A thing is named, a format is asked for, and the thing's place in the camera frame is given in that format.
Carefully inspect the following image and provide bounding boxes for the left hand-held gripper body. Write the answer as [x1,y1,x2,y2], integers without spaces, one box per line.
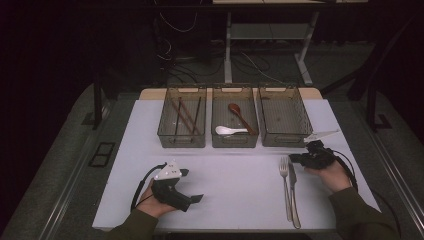
[152,160,193,213]

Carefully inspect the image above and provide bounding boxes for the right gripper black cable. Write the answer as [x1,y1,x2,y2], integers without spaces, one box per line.
[333,149,359,193]

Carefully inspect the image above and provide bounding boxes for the clear grey plastic bin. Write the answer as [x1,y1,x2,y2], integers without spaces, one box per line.
[258,85,314,148]
[157,87,208,149]
[210,85,259,149]

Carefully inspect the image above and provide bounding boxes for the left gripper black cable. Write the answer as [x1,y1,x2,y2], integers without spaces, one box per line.
[130,162,168,213]

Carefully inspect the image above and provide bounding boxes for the brown wooden spoon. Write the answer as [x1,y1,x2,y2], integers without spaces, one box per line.
[227,102,258,136]

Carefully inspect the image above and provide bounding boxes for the silver metal fork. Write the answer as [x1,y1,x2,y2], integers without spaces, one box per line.
[279,155,294,223]

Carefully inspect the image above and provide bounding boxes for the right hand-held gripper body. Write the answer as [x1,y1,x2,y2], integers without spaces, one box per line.
[303,129,339,169]

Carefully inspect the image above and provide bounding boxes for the black metal stand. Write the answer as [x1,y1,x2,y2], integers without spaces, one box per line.
[348,16,424,131]

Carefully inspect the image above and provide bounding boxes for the person's right hand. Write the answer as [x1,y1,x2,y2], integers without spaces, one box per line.
[304,161,353,194]

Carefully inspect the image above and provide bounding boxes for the white ceramic spoon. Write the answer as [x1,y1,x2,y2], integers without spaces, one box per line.
[214,125,249,136]

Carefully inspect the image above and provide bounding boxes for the person's left hand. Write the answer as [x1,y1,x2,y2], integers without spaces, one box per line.
[136,181,178,218]

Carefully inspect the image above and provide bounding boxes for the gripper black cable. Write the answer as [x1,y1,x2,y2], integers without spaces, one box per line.
[333,149,359,193]
[130,162,168,213]

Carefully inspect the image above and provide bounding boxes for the white metal desk frame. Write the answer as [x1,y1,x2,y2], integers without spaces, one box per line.
[224,11,319,86]

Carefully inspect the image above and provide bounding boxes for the silver metal knife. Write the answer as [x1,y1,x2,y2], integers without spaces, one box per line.
[288,161,302,230]

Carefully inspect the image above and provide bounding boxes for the bundle of floor cables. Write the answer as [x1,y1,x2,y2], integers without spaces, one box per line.
[154,0,294,86]

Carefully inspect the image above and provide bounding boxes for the black chopstick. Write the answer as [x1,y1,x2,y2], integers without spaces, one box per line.
[174,97,184,136]
[192,96,203,134]

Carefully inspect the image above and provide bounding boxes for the brown wooden chopstick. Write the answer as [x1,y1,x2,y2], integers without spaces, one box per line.
[179,96,203,136]
[170,99,196,136]

